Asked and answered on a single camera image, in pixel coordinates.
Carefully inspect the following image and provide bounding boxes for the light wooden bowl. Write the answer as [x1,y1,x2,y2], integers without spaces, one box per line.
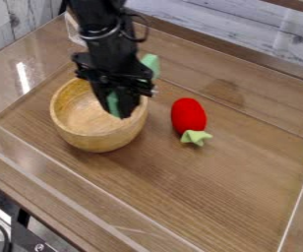
[49,78,148,153]

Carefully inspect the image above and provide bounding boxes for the clear acrylic tray walls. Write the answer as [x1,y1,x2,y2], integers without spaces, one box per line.
[0,20,303,252]

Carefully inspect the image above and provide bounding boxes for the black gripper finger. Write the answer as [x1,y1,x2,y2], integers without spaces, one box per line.
[115,87,140,119]
[92,81,113,112]

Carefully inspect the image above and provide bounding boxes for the clear acrylic corner bracket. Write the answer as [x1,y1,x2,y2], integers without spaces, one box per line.
[64,12,87,47]

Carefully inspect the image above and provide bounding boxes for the black table leg frame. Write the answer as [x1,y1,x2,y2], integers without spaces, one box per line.
[12,209,58,252]

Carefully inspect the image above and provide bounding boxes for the green rectangular block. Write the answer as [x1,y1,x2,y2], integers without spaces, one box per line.
[108,54,161,118]

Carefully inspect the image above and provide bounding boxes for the red plush strawberry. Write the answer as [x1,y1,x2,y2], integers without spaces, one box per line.
[172,97,212,147]

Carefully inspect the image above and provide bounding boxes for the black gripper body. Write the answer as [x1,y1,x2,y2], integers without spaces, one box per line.
[72,52,143,88]

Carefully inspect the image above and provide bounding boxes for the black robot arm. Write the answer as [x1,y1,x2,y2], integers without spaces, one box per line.
[69,0,159,119]

